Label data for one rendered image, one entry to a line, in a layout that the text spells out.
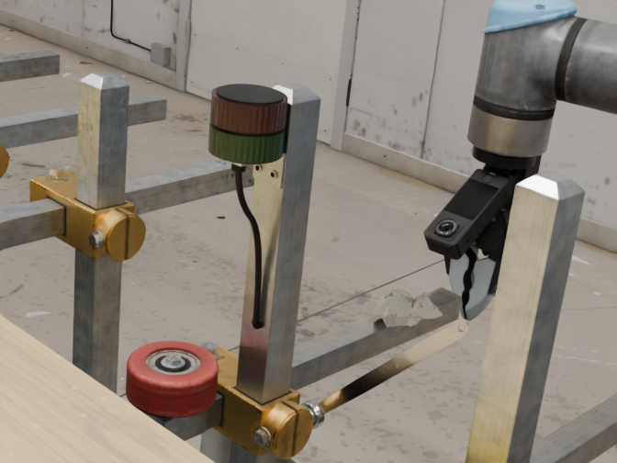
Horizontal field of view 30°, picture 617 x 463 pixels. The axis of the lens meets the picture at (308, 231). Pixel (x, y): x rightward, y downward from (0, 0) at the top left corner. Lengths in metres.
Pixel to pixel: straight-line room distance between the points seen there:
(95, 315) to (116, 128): 0.20
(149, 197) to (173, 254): 2.19
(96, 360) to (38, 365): 0.22
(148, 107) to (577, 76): 0.61
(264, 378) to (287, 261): 0.11
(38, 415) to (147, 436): 0.09
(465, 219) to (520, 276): 0.45
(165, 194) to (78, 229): 0.13
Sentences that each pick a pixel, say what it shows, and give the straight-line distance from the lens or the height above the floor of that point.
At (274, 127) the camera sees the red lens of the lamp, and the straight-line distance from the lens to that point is 0.89.
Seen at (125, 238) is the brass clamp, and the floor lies 0.95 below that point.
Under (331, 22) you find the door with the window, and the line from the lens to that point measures 4.43.
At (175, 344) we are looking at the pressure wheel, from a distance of 1.04.
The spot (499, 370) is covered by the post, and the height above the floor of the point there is 1.01.
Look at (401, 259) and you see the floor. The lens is 3.56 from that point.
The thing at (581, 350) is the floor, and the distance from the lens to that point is 3.20.
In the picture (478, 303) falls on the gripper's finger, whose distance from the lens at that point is 1.34.
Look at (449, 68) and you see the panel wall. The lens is 4.11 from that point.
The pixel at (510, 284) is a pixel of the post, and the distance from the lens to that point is 0.81.
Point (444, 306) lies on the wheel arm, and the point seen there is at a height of 0.86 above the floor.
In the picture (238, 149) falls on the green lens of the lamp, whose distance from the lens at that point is 0.89.
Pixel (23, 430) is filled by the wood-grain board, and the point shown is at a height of 0.90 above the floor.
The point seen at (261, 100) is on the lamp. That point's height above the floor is 1.16.
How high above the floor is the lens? 1.40
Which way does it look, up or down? 22 degrees down
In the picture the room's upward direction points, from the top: 6 degrees clockwise
